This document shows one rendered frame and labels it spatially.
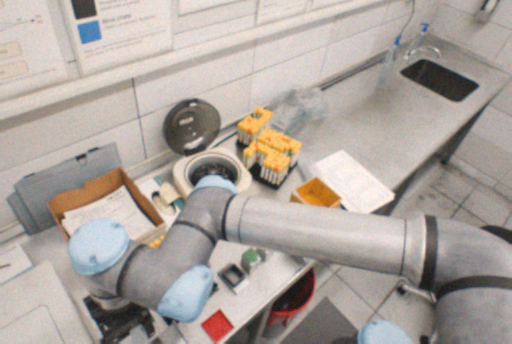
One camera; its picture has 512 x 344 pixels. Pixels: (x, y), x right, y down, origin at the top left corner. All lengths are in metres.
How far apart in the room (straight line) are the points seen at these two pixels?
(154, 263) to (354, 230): 0.26
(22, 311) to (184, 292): 0.44
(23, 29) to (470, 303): 0.95
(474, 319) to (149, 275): 0.37
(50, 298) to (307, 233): 0.55
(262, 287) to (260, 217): 0.64
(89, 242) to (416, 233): 0.41
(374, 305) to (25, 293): 1.80
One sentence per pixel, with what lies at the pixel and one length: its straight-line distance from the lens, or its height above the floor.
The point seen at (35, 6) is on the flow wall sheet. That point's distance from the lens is 0.94.
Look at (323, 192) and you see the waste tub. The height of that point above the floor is 0.93.
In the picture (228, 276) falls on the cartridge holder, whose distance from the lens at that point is 1.10.
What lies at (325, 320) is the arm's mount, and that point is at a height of 0.95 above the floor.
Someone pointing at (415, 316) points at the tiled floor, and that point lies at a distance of 2.30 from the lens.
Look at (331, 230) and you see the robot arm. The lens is 0.46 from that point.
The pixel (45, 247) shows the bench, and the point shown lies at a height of 0.87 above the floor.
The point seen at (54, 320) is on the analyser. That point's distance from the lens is 0.80.
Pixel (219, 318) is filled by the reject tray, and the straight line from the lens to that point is 1.06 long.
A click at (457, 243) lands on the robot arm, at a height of 1.56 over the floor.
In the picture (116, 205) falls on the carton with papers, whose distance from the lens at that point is 1.21.
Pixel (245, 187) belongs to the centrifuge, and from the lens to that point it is 1.17.
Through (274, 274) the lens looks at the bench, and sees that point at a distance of 1.13.
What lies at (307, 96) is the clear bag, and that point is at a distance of 1.65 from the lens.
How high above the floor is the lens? 1.88
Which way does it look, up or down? 44 degrees down
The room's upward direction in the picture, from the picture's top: 8 degrees clockwise
